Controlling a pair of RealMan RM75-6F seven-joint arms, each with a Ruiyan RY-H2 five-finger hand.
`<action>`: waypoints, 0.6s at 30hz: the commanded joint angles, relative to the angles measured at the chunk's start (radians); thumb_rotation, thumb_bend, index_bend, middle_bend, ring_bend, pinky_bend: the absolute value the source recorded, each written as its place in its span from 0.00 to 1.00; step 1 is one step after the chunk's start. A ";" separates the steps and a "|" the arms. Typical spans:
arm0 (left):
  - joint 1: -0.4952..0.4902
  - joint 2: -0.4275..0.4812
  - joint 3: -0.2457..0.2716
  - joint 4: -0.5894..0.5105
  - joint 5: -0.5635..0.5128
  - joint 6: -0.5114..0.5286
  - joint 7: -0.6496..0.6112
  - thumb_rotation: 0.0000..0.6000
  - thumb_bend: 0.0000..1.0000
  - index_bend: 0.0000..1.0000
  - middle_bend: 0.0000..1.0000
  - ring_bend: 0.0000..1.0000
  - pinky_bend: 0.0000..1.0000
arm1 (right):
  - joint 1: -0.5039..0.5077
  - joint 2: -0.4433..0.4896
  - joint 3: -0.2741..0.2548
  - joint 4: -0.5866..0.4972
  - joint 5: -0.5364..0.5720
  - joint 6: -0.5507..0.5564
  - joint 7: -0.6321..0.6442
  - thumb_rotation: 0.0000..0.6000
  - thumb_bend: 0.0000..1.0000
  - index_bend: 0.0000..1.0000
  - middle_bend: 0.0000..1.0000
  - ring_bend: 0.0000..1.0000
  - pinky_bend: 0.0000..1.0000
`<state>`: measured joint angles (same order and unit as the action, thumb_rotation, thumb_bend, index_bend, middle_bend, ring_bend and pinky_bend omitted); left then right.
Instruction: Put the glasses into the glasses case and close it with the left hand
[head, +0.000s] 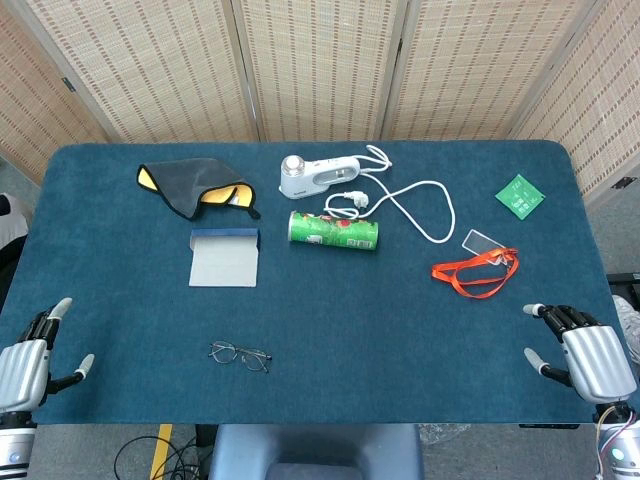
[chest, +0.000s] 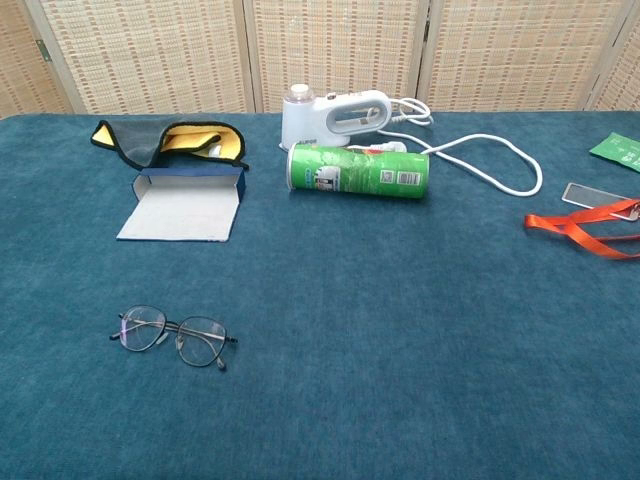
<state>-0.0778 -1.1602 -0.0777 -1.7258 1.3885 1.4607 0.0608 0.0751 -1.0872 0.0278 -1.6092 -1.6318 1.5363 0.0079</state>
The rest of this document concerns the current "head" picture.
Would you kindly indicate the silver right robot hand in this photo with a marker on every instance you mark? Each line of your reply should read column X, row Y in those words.
column 600, row 360

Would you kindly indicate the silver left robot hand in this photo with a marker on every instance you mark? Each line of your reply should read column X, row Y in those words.
column 25, row 370

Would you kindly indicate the wire-rim eyeglasses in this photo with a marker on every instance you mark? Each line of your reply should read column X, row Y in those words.
column 222, row 352

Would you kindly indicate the blue eyeglass case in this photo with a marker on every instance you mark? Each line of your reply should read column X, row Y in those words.
column 222, row 265

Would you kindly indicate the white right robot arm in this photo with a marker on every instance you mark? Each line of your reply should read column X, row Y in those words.
column 625, row 445

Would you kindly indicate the black furniture base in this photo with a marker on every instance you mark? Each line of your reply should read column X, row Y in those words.
column 625, row 280

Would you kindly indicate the clear plastic badge holder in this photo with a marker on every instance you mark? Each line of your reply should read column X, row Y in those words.
column 481, row 242

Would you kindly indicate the green square packet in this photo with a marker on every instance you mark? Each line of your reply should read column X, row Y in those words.
column 520, row 196

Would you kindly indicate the grey and yellow cloth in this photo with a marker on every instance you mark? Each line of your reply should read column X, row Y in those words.
column 190, row 180

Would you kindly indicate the teal carpet table cover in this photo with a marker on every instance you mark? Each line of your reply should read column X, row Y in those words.
column 350, row 325

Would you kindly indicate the woven bamboo screen panel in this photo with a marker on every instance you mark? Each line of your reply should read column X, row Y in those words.
column 600, row 100
column 150, row 65
column 475, row 65
column 320, row 65
column 30, row 100

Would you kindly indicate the blue grey robot torso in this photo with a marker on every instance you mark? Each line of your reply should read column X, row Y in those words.
column 320, row 450

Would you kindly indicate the green chips can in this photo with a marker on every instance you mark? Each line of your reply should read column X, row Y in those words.
column 335, row 231

